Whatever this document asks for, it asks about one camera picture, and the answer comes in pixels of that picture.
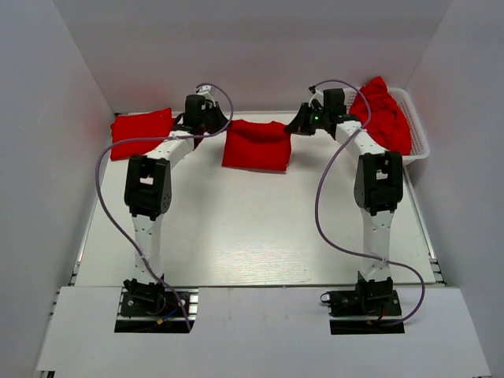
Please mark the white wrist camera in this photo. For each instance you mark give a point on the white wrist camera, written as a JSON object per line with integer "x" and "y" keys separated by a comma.
{"x": 316, "y": 100}
{"x": 206, "y": 91}

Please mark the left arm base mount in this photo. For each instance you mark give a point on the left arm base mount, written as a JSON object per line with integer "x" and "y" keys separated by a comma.
{"x": 163, "y": 316}

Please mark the white plastic basket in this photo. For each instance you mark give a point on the white plastic basket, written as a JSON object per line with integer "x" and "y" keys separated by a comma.
{"x": 420, "y": 149}

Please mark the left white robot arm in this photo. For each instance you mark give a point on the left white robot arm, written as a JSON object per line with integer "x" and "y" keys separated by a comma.
{"x": 148, "y": 192}

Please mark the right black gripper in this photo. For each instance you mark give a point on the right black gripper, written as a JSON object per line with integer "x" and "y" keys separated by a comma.
{"x": 300, "y": 124}

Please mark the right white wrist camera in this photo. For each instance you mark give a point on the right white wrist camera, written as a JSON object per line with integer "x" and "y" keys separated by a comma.
{"x": 316, "y": 100}

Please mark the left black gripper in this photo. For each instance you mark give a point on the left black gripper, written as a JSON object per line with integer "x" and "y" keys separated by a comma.
{"x": 214, "y": 108}

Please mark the red t shirt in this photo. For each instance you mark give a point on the red t shirt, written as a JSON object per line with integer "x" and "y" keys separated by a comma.
{"x": 146, "y": 125}
{"x": 257, "y": 146}

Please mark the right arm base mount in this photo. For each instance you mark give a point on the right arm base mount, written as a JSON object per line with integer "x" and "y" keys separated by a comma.
{"x": 348, "y": 315}

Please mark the folded red t shirt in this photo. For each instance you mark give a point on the folded red t shirt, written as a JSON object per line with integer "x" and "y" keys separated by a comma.
{"x": 146, "y": 125}

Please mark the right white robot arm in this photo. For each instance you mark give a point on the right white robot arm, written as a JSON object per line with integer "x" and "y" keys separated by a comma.
{"x": 378, "y": 189}

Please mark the red t shirts pile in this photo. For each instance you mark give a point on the red t shirts pile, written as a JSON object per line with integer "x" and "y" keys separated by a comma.
{"x": 388, "y": 125}

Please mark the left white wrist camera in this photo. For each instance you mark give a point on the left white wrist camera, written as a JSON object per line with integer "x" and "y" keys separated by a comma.
{"x": 206, "y": 91}

